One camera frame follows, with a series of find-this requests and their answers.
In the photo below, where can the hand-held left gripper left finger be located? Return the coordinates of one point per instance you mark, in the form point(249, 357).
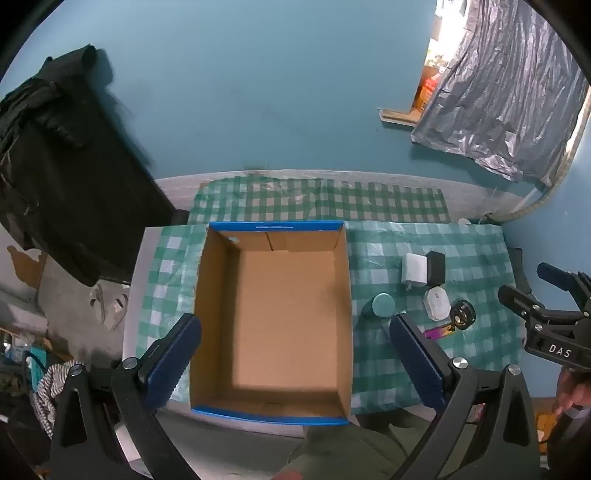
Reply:
point(173, 364)

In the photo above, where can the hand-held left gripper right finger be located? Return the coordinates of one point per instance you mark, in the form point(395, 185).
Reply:
point(418, 360)

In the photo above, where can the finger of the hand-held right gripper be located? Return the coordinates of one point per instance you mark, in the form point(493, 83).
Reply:
point(521, 302)
point(561, 276)

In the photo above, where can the purple gold lighter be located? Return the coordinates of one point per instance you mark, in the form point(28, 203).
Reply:
point(438, 331)

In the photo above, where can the round black puck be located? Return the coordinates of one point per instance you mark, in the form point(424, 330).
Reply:
point(463, 316)

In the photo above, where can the white octagonal device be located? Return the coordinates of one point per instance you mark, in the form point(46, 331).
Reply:
point(436, 302)

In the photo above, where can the teal round tin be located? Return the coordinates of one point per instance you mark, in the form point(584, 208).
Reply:
point(383, 305)

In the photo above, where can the white charger block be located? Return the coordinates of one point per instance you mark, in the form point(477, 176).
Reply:
point(413, 272)

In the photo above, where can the small black box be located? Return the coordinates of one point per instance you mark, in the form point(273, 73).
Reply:
point(436, 270)

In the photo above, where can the blue-rimmed cardboard box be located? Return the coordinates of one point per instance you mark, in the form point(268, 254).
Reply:
point(286, 323)

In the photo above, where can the person's right hand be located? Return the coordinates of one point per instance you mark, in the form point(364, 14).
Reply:
point(572, 392)

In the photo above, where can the white sandals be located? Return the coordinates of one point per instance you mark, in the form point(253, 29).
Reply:
point(108, 307)

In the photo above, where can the person's green pants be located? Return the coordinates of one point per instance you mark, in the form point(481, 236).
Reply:
point(364, 452)

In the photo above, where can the green checked tablecloth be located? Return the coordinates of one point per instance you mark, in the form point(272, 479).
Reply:
point(378, 244)

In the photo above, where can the striped cloth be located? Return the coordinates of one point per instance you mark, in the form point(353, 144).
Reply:
point(46, 392)

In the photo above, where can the silver foil curtain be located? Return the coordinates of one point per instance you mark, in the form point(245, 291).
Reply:
point(503, 87)

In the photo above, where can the wooden shelf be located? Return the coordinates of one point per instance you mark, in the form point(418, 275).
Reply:
point(397, 116)

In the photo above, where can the orange packets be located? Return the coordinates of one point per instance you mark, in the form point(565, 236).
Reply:
point(427, 90)

